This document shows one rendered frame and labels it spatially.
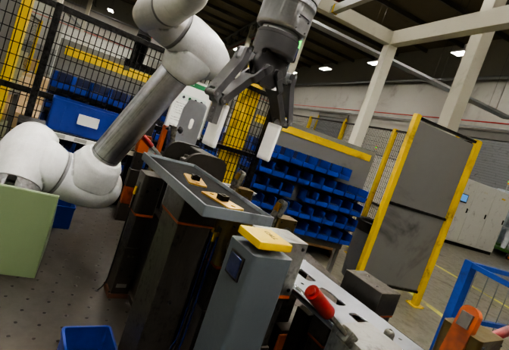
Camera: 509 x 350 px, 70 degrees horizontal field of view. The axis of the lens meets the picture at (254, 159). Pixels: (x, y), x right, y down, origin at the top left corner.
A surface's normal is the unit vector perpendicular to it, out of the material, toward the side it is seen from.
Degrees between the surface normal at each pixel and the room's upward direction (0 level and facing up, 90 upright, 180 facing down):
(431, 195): 90
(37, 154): 57
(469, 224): 90
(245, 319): 90
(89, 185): 109
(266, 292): 90
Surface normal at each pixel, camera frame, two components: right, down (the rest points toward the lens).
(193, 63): 0.28, 0.65
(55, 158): 0.80, -0.29
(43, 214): 0.37, 0.20
